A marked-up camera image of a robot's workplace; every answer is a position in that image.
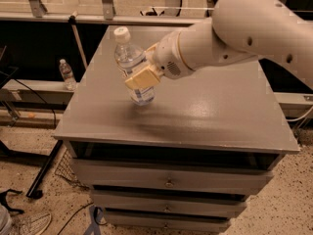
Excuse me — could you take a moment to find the bottom grey drawer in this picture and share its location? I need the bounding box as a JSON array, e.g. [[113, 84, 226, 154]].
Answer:
[[105, 210, 230, 233]]

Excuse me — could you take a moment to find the small clear water bottle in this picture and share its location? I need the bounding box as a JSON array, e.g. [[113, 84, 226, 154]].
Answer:
[[59, 59, 76, 91]]

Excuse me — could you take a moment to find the top grey drawer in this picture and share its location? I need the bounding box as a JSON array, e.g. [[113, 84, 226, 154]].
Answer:
[[70, 159, 273, 195]]

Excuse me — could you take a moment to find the blue label plastic water bottle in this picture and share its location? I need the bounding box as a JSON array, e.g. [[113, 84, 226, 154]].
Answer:
[[113, 26, 155, 106]]

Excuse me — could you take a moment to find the grey drawer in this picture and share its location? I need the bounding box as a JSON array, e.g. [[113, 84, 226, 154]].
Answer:
[[70, 159, 273, 195], [105, 210, 230, 233], [91, 190, 246, 218]]

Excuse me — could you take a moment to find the black metal stand leg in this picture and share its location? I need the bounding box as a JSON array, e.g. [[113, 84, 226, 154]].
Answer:
[[26, 140, 63, 199]]

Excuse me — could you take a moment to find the black floor cable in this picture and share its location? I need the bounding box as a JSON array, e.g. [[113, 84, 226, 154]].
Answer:
[[57, 202, 95, 235]]

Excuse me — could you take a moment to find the metal rail with brackets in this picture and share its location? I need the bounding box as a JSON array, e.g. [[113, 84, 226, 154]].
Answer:
[[0, 0, 214, 24]]

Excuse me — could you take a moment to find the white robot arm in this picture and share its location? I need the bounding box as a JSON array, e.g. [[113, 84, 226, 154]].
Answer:
[[125, 0, 313, 89]]

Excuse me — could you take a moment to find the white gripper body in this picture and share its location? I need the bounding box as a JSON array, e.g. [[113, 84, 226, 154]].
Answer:
[[153, 31, 194, 79]]

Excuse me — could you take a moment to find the middle grey drawer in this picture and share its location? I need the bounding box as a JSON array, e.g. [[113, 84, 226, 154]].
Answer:
[[91, 190, 246, 218]]

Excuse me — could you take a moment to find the white mesh sneaker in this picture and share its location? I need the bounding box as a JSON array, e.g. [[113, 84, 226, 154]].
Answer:
[[10, 212, 52, 235]]

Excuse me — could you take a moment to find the black strap on floor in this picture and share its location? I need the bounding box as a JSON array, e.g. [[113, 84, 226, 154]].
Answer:
[[0, 188, 25, 214]]

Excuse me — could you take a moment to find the wire mesh panel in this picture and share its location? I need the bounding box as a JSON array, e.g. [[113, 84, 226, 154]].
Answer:
[[55, 150, 89, 190]]

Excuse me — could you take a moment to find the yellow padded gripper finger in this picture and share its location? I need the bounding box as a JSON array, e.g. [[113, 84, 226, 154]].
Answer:
[[145, 44, 157, 63], [125, 65, 162, 90]]

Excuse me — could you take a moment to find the grey drawer cabinet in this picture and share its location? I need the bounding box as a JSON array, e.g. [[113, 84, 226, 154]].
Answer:
[[53, 24, 300, 234]]

